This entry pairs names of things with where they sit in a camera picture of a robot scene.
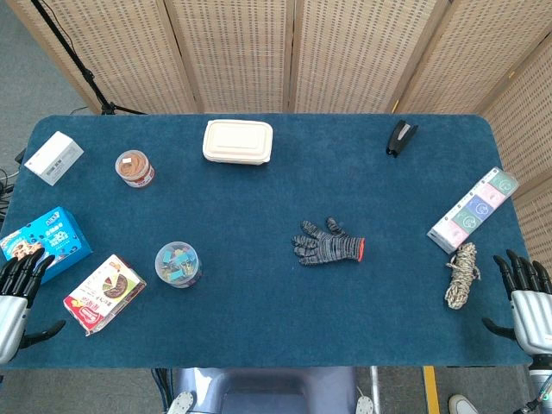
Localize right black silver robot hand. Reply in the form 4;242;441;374
481;248;552;360

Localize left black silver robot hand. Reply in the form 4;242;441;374
0;248;67;366

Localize grey knit glove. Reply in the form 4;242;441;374
291;216;367;267

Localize grey purple robot base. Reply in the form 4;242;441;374
171;367;360;414

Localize blue snack box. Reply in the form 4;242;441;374
0;206;93;285

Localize brown printed cardboard box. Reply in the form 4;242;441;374
63;254;147;337

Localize white shoe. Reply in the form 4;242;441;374
448;393;480;414

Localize long pastel patterned box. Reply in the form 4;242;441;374
426;166;520;254

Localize white cardboard box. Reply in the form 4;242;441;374
23;130;85;187

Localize silver metal leg rod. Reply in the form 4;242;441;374
369;366;384;414

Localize clear jar of binder clips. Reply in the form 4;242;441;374
154;241;204;290

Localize brown jar with red label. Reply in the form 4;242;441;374
115;149;156;190

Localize black stapler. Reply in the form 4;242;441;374
385;119;419;157

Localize blue table cloth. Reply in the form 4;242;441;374
0;112;536;371

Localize black tripod stand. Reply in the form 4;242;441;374
29;0;148;116

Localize beige lidded lunch box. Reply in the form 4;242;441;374
202;119;274;166

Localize woven bamboo folding screen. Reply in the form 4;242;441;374
6;0;552;271

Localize beige twine rope bundle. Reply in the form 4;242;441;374
444;241;482;311

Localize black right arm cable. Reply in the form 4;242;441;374
519;394;548;414

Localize black floor cable bundle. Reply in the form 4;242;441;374
0;148;28;228

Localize black cables under robot base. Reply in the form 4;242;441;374
149;367;174;414

